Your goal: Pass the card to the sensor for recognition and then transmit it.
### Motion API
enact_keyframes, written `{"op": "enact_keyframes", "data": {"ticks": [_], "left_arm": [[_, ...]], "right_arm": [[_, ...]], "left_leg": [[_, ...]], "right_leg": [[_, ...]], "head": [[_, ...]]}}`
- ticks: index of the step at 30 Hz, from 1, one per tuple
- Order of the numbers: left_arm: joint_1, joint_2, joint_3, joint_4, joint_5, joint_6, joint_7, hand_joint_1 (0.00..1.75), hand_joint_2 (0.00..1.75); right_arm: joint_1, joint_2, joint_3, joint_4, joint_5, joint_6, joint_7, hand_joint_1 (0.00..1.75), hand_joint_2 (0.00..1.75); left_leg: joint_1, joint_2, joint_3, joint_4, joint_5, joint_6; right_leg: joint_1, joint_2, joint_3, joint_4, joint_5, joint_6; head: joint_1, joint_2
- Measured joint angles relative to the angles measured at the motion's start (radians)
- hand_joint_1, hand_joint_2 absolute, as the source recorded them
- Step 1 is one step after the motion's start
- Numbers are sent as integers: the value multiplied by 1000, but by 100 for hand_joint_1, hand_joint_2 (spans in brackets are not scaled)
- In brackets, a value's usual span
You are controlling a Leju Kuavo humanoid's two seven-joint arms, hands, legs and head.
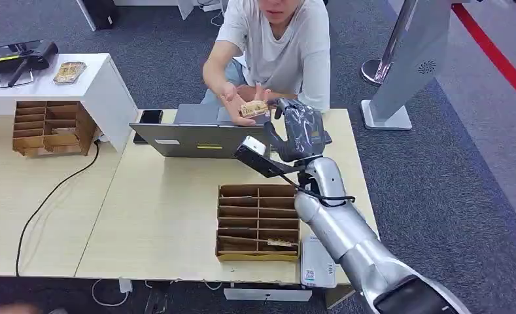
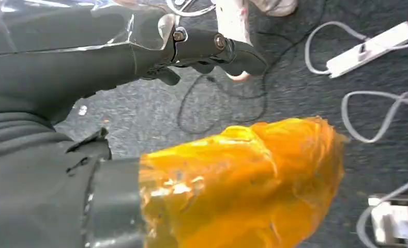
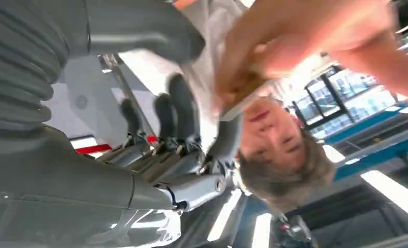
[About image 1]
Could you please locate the person's right hand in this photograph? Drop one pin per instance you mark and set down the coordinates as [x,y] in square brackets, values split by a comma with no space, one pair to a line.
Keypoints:
[232,104]

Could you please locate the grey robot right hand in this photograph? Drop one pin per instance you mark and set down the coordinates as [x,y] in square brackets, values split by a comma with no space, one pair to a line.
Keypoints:
[303,130]

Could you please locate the yellow printed card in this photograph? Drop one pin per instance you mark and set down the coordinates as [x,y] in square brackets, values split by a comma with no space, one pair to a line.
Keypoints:
[254,109]

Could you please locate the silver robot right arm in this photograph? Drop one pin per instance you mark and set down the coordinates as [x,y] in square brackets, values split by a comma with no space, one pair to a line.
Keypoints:
[353,242]

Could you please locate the grey laptop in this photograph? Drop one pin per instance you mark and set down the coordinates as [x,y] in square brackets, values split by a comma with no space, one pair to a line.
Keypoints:
[188,141]

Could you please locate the person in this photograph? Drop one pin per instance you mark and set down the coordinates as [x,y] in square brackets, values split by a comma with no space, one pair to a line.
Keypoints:
[283,52]

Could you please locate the black phone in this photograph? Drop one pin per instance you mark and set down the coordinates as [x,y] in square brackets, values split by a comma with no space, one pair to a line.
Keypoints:
[151,116]

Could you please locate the wooden card box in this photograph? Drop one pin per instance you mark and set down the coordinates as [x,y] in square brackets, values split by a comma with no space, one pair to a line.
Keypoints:
[244,216]
[62,128]

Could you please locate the card in wooden slot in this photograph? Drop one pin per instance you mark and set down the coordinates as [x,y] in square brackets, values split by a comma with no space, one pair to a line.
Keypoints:
[279,243]

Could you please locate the grey kiosk stand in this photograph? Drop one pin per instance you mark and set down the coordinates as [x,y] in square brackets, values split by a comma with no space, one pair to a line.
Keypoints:
[413,56]

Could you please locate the white router box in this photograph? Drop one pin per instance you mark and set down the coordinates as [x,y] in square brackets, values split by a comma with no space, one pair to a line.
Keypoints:
[316,268]

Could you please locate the black cabinet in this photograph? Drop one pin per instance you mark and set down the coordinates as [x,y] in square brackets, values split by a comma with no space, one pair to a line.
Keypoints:
[99,13]

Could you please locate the wrapped card pack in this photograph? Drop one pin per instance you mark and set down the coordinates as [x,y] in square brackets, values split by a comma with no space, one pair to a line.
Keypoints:
[69,72]

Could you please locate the white bar under desk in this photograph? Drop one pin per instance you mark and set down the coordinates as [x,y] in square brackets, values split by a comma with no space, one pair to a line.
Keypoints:
[266,295]

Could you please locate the white power adapter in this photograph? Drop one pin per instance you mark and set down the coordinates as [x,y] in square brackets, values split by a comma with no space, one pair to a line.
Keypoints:
[125,286]

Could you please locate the black headset device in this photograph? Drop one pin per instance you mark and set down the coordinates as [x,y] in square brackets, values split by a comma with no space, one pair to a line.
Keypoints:
[19,58]

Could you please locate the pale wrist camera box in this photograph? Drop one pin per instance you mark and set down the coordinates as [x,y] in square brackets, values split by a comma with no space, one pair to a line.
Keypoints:
[254,146]

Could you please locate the chrome stanchion post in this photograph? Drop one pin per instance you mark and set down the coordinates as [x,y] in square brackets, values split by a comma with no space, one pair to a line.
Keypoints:
[392,41]

